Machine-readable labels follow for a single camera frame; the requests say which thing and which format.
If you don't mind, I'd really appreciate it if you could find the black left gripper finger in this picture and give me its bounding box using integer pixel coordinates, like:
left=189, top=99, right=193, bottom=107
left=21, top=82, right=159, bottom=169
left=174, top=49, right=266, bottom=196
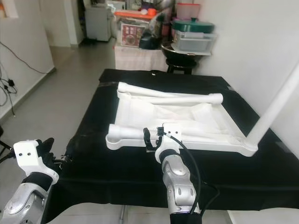
left=40, top=138, right=56, bottom=173

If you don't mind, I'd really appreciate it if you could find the white plastic table top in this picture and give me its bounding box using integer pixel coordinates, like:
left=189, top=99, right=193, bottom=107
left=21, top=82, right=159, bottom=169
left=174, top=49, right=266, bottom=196
left=105, top=83, right=258, bottom=157

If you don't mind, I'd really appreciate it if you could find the black table cloth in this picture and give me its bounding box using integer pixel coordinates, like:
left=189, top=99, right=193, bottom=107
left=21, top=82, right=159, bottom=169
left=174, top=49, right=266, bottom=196
left=43, top=69, right=299, bottom=224

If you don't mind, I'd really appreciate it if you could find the black wok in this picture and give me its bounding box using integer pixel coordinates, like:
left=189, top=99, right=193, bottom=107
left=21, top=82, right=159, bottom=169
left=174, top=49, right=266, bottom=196
left=161, top=41, right=201, bottom=67

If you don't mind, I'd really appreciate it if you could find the black plastic bag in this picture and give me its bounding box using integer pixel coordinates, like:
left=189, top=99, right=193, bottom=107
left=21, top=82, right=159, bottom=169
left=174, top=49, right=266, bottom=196
left=139, top=16, right=169, bottom=50

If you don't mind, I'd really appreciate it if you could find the red printed food box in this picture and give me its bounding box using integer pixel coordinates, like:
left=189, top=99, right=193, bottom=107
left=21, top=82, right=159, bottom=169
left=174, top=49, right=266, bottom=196
left=120, top=23, right=149, bottom=48

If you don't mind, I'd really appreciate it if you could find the clear plastic storage box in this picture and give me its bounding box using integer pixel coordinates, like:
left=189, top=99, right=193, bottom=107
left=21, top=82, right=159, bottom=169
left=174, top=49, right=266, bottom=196
left=171, top=30, right=219, bottom=56

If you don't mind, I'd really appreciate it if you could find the white appliance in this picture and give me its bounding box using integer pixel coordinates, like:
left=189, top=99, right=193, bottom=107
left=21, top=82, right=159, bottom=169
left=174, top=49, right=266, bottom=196
left=85, top=6, right=113, bottom=42

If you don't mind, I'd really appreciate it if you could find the clear bin orange lid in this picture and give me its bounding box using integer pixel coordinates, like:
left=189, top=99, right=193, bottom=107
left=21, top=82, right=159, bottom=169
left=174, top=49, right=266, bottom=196
left=114, top=10, right=157, bottom=28

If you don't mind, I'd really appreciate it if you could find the clear container red lid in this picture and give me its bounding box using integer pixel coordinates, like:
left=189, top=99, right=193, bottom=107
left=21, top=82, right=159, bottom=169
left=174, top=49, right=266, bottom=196
left=177, top=3, right=201, bottom=20

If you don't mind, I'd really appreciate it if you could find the steel pot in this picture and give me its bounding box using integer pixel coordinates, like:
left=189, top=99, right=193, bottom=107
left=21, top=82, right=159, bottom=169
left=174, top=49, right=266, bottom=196
left=152, top=0, right=176, bottom=17

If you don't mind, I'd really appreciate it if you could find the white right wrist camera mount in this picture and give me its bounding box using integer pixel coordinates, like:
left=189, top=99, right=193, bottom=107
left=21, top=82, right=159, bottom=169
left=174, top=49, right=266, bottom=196
left=155, top=123, right=183, bottom=163

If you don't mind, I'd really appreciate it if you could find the black wall cable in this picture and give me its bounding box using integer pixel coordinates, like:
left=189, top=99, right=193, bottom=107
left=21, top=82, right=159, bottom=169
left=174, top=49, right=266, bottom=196
left=0, top=41, right=43, bottom=117

